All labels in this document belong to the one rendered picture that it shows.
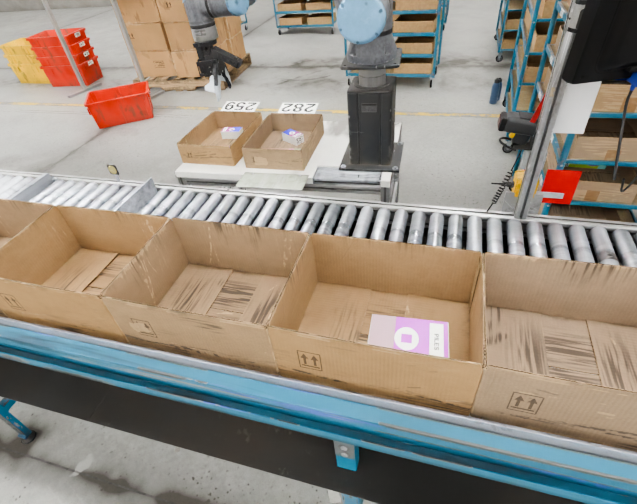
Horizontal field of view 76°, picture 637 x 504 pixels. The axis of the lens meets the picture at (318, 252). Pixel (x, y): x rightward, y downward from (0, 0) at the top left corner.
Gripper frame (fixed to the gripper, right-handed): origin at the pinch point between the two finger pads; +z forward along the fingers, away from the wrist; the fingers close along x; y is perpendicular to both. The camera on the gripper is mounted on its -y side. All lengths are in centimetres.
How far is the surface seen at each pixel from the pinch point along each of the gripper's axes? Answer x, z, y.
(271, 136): -34.7, 33.1, -3.7
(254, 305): 90, 24, -30
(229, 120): -46, 28, 21
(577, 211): -30, 80, -156
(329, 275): 81, 22, -48
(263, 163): -3.4, 32.1, -7.5
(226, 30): -375, 41, 134
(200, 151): -8.1, 26.9, 23.0
